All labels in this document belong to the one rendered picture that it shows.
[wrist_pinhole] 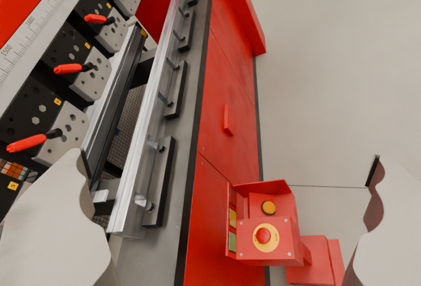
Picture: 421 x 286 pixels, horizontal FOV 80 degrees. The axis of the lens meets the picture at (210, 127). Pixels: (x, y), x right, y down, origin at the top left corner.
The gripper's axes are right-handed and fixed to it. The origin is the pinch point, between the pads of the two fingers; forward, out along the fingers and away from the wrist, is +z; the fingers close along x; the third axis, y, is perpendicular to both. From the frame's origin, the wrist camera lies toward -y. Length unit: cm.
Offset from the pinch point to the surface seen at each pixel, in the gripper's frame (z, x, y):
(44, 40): 48, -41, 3
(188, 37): 115, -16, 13
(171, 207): 44, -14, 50
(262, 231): 35, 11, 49
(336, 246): 73, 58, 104
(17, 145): 25.2, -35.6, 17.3
